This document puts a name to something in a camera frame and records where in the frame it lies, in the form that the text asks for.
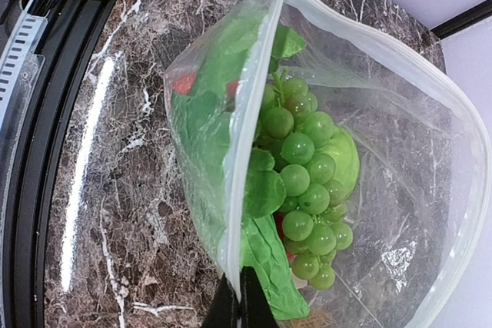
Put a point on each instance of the green toy guava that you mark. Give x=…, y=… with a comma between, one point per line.
x=343, y=150

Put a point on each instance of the green toy cucumber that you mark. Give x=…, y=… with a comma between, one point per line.
x=200, y=120

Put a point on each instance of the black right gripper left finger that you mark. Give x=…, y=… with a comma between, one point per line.
x=223, y=312

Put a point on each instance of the red toy radish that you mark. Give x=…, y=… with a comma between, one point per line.
x=261, y=247

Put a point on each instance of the green toy grapes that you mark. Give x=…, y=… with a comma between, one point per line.
x=314, y=209

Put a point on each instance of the black right frame post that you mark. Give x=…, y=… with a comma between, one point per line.
x=464, y=20

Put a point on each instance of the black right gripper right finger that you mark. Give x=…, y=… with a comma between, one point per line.
x=254, y=309

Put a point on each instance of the clear dotted zip top bag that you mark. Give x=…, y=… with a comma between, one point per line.
x=425, y=164

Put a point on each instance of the black front rail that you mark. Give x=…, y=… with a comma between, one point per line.
x=32, y=132

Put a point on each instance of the orange toy carrot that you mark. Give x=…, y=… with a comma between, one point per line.
x=184, y=83

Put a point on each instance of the white slotted cable duct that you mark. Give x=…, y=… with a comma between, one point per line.
x=21, y=42

